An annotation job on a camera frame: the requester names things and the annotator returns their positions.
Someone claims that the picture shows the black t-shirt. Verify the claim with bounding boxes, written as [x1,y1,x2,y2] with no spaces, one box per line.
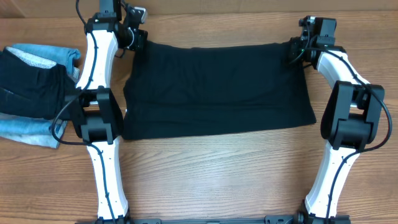
[123,42,316,140]

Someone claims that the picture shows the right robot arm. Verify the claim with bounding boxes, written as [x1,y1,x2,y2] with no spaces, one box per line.
[265,37,388,223]

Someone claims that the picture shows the folded black garment on stack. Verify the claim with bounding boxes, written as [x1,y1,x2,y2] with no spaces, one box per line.
[1,49,75,119]

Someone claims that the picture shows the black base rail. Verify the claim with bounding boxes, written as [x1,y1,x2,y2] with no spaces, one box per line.
[130,215,294,224]

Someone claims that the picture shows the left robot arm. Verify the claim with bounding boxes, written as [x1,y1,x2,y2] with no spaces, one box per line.
[65,0,147,223]

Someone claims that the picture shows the white mesh garment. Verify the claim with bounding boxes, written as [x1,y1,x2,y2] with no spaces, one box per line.
[6,47,57,69]

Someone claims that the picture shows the folded light blue garment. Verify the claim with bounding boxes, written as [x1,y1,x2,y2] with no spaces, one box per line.
[12,44,81,76]

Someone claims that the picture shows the folded blue jeans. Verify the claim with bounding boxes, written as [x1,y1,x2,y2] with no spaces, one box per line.
[1,113,60,149]

